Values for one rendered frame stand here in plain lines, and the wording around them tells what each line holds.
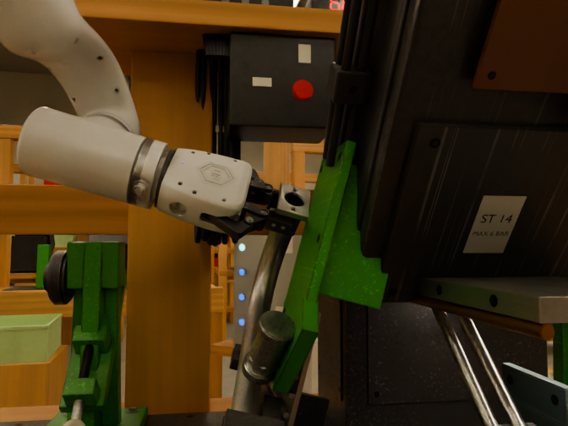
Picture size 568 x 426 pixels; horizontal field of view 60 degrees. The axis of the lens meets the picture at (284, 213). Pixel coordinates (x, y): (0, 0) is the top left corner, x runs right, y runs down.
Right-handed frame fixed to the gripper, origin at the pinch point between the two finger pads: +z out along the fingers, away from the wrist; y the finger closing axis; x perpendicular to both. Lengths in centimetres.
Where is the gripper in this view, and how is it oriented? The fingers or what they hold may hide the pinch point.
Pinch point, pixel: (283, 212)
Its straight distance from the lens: 62.5
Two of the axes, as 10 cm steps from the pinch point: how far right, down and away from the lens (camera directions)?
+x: -2.9, 7.3, 6.2
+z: 9.5, 2.8, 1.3
